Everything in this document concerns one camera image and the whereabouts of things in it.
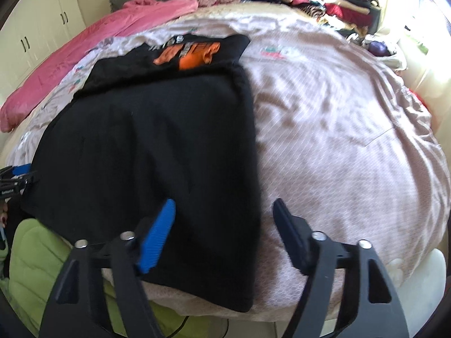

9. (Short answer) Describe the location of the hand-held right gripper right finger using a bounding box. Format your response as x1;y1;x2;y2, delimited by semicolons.
273;198;411;338

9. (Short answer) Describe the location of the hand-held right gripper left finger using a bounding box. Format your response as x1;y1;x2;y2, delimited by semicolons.
38;198;177;338

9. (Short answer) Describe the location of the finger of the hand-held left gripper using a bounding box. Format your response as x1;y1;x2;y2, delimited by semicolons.
0;171;38;191
0;164;32;180

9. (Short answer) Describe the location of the black sweater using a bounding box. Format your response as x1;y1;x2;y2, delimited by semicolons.
20;33;262;313

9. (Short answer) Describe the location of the white bag of clothes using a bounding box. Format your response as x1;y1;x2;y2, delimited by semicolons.
347;32;407;71

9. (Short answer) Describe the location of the pile of folded clothes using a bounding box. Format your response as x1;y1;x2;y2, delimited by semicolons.
276;0;383;36

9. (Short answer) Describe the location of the person's green clothing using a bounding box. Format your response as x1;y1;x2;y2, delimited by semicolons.
0;218;198;338

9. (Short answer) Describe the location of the lilac printed blanket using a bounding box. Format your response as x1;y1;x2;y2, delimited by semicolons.
7;17;445;324

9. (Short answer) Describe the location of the pink quilt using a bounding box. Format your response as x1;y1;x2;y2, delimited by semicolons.
0;0;200;133

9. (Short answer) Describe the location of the white wardrobe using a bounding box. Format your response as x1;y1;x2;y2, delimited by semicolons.
0;0;89;88

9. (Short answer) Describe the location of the white rounded object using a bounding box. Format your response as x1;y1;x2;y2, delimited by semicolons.
388;246;451;338

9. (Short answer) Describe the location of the red bag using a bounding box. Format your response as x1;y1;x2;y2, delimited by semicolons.
409;90;429;110

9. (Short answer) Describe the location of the cream bed sheet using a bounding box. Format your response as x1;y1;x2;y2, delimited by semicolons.
0;3;311;155

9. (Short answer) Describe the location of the cream curtain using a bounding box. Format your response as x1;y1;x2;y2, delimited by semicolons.
368;0;451;113

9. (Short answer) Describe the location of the window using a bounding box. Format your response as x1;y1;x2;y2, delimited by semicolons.
398;0;451;43

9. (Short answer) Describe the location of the black cable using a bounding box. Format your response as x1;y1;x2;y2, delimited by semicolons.
165;319;229;338

